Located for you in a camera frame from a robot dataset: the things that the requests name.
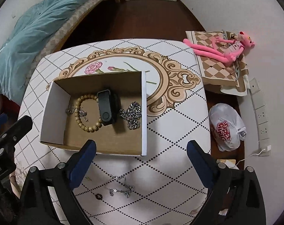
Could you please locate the small wooden box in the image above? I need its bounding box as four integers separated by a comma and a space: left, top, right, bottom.
216, 159, 239, 170

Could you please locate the bed with patterned mattress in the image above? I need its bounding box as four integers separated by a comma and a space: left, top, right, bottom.
22, 0, 121, 89

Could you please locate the teal blanket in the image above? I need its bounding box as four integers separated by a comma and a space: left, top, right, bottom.
0, 0, 88, 104

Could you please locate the patterned white tablecloth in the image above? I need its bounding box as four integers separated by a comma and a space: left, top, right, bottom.
15, 39, 211, 224

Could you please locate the chunky silver chain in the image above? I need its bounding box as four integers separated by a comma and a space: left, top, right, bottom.
119, 101, 143, 131

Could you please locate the thin silver chain in box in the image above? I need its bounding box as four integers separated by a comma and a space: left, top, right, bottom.
66, 105, 89, 123

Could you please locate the white power strip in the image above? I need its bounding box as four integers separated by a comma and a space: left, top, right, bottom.
249, 78, 271, 156

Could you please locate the white charger cable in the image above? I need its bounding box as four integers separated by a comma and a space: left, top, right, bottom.
235, 145, 272, 166

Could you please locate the thin silver necklace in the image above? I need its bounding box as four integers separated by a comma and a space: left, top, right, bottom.
107, 174, 135, 199

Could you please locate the pink panther plush toy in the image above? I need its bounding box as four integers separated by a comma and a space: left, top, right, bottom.
183, 31, 255, 67

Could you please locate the wooden bead bracelet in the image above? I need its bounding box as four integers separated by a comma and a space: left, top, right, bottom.
74, 93, 103, 133

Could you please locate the white plastic bag red print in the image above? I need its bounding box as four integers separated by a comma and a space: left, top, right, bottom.
209, 103, 247, 152

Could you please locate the white cardboard box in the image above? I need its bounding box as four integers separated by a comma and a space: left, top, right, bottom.
40, 72, 147, 156

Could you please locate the black fitness band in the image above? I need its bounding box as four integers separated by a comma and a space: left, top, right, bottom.
97, 89, 120, 126

